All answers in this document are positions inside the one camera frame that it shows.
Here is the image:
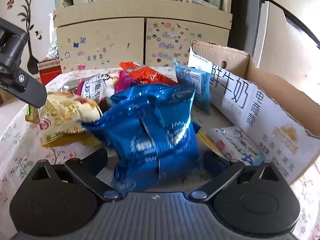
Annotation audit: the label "silver fridge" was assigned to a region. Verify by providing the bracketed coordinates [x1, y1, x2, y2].
[252, 0, 320, 130]

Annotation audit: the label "orange red snack packet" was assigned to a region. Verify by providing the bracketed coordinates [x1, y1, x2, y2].
[119, 61, 179, 85]

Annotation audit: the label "pink white snack packet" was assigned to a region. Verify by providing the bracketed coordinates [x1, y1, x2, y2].
[76, 71, 130, 105]

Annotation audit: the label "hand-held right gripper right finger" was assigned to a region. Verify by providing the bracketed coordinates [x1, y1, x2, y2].
[189, 151, 286, 202]

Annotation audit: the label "clear plastic bag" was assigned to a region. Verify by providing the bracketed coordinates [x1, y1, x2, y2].
[47, 12, 60, 60]

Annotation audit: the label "white blue snack packet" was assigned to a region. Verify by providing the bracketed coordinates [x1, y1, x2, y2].
[206, 125, 265, 167]

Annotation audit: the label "beige wooden cabinet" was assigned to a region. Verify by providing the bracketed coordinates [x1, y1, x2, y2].
[52, 0, 233, 74]

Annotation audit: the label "yellow white snack packet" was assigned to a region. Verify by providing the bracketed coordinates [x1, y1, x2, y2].
[39, 92, 102, 148]

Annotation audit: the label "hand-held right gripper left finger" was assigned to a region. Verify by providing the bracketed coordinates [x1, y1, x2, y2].
[32, 148, 123, 202]

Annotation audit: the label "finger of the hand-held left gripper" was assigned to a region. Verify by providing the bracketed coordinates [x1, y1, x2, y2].
[0, 66, 48, 109]

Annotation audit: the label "small white cartons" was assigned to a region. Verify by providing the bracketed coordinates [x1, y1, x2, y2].
[177, 0, 215, 8]

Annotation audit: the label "light blue snack packet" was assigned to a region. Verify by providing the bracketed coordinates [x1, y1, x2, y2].
[174, 59, 212, 114]

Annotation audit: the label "shiny blue snack bag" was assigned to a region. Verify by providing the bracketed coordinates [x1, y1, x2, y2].
[81, 82, 202, 193]

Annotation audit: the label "red gift box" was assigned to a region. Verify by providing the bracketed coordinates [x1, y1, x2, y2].
[37, 57, 62, 85]

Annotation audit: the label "floral tablecloth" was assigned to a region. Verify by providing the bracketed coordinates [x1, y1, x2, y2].
[0, 66, 320, 240]

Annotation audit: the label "cardboard box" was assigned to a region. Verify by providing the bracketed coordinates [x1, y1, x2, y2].
[187, 39, 320, 184]

